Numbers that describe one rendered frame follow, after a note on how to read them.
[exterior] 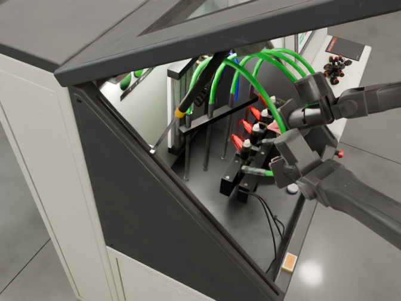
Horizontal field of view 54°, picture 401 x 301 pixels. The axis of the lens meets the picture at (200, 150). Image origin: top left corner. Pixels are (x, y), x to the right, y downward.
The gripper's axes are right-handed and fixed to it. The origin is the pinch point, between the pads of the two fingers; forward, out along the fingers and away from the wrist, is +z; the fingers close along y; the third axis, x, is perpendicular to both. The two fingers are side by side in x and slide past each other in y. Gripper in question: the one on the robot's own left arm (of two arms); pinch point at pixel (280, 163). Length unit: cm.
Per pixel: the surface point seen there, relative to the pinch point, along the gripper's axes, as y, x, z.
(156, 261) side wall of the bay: 40.8, 18.3, 21.0
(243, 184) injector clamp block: 6.3, 8.4, 26.1
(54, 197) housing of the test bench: 63, -10, 32
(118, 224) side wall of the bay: 46.1, 2.6, 18.9
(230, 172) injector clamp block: 8.1, 4.3, 30.0
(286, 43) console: -28, -28, 38
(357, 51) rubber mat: -77, -13, 80
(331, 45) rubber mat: -68, -21, 84
